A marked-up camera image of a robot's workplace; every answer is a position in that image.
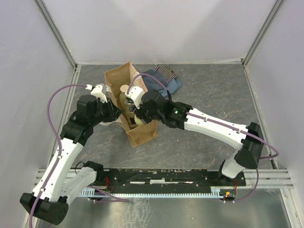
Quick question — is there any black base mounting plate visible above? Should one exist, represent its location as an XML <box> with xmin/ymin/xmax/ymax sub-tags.
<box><xmin>93</xmin><ymin>169</ymin><xmax>246</xmax><ymax>195</ymax></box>

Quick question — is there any white slotted cable duct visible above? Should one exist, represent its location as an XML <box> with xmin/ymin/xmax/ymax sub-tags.
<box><xmin>71</xmin><ymin>187</ymin><xmax>236</xmax><ymax>198</ymax></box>

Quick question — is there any light blue folded cloth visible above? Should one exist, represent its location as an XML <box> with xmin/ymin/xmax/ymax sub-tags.
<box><xmin>160</xmin><ymin>79</ymin><xmax>181</xmax><ymax>97</ymax></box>

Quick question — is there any yellow bottle white cap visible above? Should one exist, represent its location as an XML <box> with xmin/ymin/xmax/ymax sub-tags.
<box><xmin>134</xmin><ymin>115</ymin><xmax>143</xmax><ymax>126</ymax></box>

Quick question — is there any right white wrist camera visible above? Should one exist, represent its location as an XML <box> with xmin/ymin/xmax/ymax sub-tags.
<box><xmin>125</xmin><ymin>86</ymin><xmax>145</xmax><ymax>109</ymax></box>

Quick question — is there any dark blue folded cloth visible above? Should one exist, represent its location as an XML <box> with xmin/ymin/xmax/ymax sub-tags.
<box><xmin>142</xmin><ymin>69</ymin><xmax>168</xmax><ymax>91</ymax></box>

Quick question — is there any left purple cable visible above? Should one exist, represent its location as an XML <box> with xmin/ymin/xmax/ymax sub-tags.
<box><xmin>28</xmin><ymin>84</ymin><xmax>130</xmax><ymax>228</ymax></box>

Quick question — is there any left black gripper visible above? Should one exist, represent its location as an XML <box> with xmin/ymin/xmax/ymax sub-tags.
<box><xmin>90</xmin><ymin>97</ymin><xmax>123</xmax><ymax>126</ymax></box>

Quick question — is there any brown canvas bag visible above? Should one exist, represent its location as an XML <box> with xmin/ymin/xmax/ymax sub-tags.
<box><xmin>104</xmin><ymin>62</ymin><xmax>158</xmax><ymax>147</ymax></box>

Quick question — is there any striped folded cloth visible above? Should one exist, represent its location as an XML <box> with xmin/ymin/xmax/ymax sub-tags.
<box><xmin>154</xmin><ymin>65</ymin><xmax>179</xmax><ymax>84</ymax></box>

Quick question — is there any green bottle with pump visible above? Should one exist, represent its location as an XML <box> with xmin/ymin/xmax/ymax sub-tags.
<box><xmin>119</xmin><ymin>85</ymin><xmax>129</xmax><ymax>110</ymax></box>

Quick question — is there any purple cable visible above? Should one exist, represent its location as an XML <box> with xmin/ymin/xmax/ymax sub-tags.
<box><xmin>28</xmin><ymin>84</ymin><xmax>130</xmax><ymax>228</ymax></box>
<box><xmin>127</xmin><ymin>73</ymin><xmax>280</xmax><ymax>204</ymax></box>

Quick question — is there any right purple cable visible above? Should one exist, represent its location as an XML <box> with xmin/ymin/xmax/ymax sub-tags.
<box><xmin>127</xmin><ymin>73</ymin><xmax>280</xmax><ymax>204</ymax></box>

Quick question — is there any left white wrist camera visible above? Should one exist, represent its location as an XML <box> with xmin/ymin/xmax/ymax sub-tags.
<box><xmin>85</xmin><ymin>83</ymin><xmax>112</xmax><ymax>103</ymax></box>

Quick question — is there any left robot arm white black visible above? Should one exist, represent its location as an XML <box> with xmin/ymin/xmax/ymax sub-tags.
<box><xmin>20</xmin><ymin>95</ymin><xmax>122</xmax><ymax>225</ymax></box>

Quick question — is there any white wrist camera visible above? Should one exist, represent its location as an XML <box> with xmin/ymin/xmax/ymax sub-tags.
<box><xmin>85</xmin><ymin>83</ymin><xmax>112</xmax><ymax>103</ymax></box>
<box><xmin>125</xmin><ymin>86</ymin><xmax>145</xmax><ymax>109</ymax></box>

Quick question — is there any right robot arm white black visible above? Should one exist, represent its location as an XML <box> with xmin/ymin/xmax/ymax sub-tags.
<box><xmin>125</xmin><ymin>86</ymin><xmax>263</xmax><ymax>186</ymax></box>

